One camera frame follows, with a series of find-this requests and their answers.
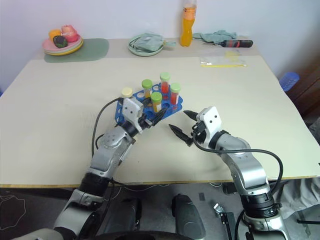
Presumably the green crumpled cloth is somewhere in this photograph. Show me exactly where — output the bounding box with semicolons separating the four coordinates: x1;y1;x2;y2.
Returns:
192;29;238;44

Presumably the stack of pastel plates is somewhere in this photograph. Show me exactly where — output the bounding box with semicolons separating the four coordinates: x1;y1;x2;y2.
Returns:
41;34;84;57

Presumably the grey crumpled cloth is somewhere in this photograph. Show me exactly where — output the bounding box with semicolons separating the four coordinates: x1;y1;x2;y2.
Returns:
283;177;320;210

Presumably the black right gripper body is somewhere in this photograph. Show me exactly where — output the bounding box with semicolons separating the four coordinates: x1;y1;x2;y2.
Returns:
190;113;209;149

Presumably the green-capped red test tube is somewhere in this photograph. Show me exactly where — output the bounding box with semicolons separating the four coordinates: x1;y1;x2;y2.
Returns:
159;71;171;101
170;82;182;111

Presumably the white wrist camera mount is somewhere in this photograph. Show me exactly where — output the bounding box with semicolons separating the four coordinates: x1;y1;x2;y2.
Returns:
198;105;224;149
122;97;146;133

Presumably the green folded pouch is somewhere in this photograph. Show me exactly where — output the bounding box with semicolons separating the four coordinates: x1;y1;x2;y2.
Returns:
129;32;177;52

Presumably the black red tool handle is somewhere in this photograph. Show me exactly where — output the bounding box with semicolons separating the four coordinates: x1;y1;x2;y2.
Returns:
202;39;254;49

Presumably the blue plastic stool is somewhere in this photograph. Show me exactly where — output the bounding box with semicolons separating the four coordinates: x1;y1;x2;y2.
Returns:
278;71;301;93

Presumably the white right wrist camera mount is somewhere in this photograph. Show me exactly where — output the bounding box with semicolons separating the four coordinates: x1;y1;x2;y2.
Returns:
198;105;224;149

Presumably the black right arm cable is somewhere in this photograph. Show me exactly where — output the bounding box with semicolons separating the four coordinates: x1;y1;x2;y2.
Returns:
192;133;285;199

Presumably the small metal bracket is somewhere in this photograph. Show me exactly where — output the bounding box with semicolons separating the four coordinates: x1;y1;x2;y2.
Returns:
212;202;225;216

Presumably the brown wooden cabinet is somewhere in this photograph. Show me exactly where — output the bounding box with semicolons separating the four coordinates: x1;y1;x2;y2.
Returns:
284;51;320;118

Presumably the orange juice bottle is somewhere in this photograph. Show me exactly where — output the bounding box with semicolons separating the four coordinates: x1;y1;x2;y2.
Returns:
179;0;197;48

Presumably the green-capped yellow test tube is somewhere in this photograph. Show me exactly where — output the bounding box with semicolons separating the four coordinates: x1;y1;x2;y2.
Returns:
141;79;153;98
150;91;163;113

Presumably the cream-capped test tube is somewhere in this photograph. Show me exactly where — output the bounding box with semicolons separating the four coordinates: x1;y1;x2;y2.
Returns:
121;87;134;99

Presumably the beige table board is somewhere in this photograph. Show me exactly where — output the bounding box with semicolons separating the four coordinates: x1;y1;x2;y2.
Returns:
0;56;320;189

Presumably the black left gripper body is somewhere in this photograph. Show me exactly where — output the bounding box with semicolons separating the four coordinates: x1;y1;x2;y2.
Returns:
136;112;155;130

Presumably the dark rounded shape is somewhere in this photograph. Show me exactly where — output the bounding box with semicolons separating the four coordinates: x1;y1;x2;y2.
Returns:
170;194;207;240
103;198;142;236

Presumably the pink toy food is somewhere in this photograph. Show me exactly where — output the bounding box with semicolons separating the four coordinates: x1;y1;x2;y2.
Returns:
60;24;78;43

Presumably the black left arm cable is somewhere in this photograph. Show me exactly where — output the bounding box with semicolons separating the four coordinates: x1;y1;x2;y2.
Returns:
91;97;126;154

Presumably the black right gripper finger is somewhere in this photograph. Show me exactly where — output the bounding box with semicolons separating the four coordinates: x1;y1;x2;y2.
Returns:
168;123;193;147
183;110;200;123

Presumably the blue test tube rack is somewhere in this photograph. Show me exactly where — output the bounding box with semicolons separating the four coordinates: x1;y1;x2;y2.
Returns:
114;84;185;125

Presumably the green place mat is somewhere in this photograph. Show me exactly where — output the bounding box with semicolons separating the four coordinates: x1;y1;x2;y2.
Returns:
44;37;110;64

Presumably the clear plastic bag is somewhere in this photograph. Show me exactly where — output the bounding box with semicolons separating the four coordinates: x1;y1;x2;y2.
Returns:
199;50;244;66

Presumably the black toy food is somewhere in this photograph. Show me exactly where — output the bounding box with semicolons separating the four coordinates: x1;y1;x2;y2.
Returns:
52;35;68;48

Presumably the light green plate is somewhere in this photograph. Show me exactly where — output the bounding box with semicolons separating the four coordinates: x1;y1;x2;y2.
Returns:
127;34;165;57

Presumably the yellow thin stick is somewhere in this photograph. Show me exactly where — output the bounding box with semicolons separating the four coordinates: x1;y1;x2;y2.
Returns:
200;63;250;68

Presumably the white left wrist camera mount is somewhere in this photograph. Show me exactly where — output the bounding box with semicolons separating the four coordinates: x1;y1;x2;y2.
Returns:
122;97;146;133

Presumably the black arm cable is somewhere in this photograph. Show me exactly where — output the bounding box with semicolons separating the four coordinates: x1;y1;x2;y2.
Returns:
192;133;285;199
91;97;126;154

